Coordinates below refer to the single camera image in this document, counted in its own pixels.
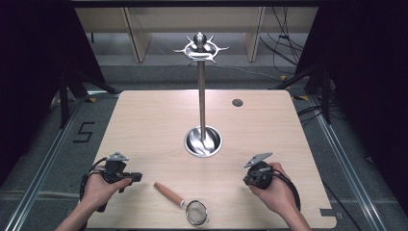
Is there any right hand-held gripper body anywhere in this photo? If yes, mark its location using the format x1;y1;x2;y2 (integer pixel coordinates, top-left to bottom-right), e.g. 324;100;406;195
242;151;276;191

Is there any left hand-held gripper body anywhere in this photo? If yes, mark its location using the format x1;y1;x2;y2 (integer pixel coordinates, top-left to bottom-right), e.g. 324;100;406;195
101;151;130;185

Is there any mesh strainer with wooden handle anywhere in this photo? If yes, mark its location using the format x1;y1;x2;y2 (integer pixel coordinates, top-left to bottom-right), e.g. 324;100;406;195
153;181;210;226

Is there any steel utensil stand with hooks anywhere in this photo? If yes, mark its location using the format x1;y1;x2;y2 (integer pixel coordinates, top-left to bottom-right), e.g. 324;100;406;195
172;31;230;159

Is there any person's left hand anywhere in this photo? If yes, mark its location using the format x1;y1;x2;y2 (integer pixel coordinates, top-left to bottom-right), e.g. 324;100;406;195
79;172;133;213

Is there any person's right hand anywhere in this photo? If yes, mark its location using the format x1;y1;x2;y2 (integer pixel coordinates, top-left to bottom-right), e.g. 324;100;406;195
248;162;300;219

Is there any black tripod stand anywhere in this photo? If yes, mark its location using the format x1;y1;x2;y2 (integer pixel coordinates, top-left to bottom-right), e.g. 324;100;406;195
57;67;120;130
271;62;333;125

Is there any dark curtain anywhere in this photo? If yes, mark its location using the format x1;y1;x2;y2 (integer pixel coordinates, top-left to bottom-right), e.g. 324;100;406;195
293;0;408;206
0;0;108;188

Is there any light wooden shelf unit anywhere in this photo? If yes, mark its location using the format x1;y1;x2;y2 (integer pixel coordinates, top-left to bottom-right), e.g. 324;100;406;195
74;7;319;64

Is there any left hand-held gripper black cable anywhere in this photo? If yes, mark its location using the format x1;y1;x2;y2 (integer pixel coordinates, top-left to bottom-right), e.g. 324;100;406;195
78;156;109;205

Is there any hand-held gripper black cable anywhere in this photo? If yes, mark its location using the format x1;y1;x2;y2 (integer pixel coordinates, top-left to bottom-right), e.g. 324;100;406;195
253;168;302;213
78;156;109;205

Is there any right hand-held gripper black cable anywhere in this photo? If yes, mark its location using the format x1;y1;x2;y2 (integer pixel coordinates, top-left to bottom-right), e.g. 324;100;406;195
253;168;302;213

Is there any aluminium floor rail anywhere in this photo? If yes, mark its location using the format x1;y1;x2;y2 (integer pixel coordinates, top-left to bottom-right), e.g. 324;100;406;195
307;95;387;231
4;91;89;231

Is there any bundle of black floor cables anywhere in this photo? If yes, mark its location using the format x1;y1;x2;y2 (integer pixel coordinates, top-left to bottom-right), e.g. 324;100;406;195
259;7;306;67

